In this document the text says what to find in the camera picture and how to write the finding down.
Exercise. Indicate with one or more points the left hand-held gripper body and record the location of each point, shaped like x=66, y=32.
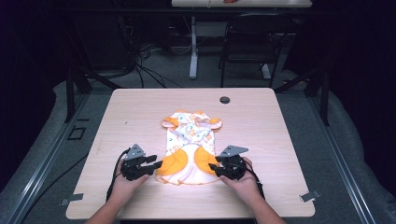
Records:
x=133, y=166

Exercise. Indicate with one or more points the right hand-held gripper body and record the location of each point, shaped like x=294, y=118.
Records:
x=233, y=165

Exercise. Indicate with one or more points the orange and white baby dress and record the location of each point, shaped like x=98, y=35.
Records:
x=190, y=146

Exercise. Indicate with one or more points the person's left hand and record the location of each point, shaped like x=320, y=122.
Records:
x=126, y=185

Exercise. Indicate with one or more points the person's right hand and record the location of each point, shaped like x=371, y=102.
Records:
x=246, y=185

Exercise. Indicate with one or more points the black metal stand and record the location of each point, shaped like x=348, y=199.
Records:
x=74, y=77
x=322, y=90

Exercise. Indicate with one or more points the white background desk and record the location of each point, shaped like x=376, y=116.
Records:
x=193, y=46

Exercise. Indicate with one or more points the black folding chair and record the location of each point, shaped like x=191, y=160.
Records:
x=249, y=34

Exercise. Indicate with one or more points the grey metal table bracket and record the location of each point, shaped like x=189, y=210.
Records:
x=309, y=196
x=72, y=198

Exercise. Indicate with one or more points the aluminium floor rail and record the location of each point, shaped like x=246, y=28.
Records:
x=46, y=158
x=342, y=161

